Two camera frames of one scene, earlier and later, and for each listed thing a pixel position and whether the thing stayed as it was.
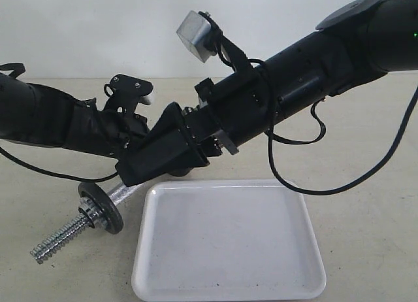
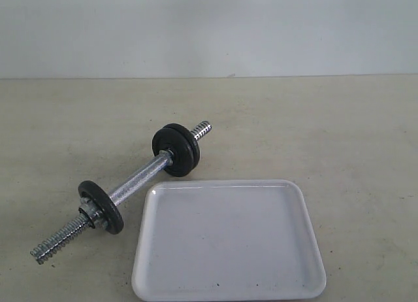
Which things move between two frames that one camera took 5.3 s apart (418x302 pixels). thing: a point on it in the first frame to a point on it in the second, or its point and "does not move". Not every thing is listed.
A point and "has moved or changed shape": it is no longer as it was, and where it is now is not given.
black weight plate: [180, 172] has moved or changed shape
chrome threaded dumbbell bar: [41, 252] does not move
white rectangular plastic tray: [226, 240] does not move
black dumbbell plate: [113, 222] does not move
